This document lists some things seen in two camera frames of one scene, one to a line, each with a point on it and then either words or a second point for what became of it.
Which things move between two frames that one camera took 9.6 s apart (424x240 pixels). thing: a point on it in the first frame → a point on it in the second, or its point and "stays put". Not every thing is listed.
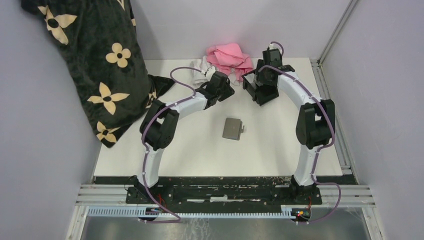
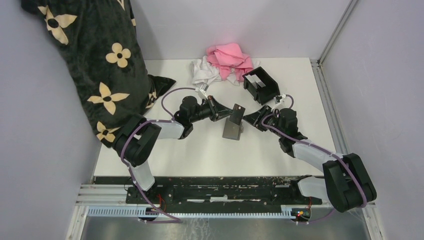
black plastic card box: [260, 94] stays put
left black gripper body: [226, 92] → [203, 113]
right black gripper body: [261, 76] → [272, 121]
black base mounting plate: [223, 190] stays put
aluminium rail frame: [333, 196] stays put
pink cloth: [229, 56] stays put
